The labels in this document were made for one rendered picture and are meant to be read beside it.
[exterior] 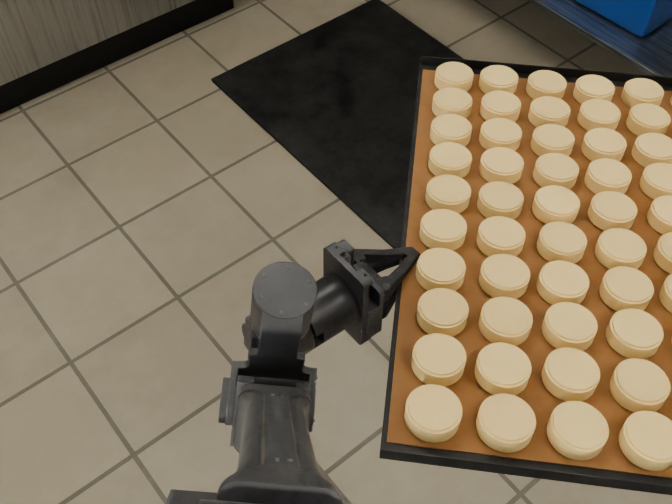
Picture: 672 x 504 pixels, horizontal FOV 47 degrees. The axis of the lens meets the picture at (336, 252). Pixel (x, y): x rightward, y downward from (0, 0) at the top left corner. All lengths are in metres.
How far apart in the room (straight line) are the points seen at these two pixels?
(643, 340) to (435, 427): 0.23
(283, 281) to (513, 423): 0.23
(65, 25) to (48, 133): 0.32
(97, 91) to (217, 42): 0.43
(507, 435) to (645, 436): 0.12
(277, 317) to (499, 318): 0.22
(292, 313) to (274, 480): 0.29
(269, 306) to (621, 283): 0.36
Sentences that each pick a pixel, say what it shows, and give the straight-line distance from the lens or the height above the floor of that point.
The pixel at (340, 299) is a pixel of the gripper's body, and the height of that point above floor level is 1.01.
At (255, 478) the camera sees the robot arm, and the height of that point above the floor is 1.27.
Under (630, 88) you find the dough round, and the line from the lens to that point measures 1.10.
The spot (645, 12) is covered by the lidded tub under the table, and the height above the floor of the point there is 0.32.
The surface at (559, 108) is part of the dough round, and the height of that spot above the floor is 0.98.
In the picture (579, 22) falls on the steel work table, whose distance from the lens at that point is 2.52.
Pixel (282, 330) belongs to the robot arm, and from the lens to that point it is 0.67.
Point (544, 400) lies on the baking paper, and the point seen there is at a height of 0.99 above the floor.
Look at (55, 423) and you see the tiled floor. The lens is 1.92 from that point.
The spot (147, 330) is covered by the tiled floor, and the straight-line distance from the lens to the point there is 1.99.
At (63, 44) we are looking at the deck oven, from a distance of 2.56.
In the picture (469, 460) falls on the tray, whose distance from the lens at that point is 0.69.
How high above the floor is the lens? 1.64
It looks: 52 degrees down
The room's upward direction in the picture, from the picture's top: straight up
